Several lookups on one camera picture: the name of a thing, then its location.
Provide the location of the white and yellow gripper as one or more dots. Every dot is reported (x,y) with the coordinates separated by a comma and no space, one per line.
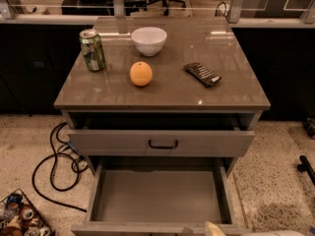
(213,229)

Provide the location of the grey drawer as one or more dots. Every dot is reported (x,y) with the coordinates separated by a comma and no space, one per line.
(159,196)
(187,143)

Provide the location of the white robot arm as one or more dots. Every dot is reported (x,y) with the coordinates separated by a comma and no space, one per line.
(270,233)

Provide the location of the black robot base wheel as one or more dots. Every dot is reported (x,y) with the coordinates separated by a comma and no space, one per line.
(305,166)

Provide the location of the grey drawer cabinet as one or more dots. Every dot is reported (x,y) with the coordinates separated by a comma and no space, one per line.
(173,100)

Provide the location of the grey top drawer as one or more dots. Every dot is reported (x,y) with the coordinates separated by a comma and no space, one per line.
(187,143)

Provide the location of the dark snack bar packet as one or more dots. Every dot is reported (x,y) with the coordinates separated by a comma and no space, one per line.
(203,74)

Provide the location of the orange fruit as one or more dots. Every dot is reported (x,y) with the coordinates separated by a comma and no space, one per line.
(141,74)

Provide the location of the white ceramic bowl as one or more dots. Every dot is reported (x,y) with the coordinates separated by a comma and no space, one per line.
(149,40)

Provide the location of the green soda can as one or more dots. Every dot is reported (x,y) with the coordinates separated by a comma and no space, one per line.
(92,50)

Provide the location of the wire basket of cans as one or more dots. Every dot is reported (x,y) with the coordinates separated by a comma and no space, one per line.
(20,217)

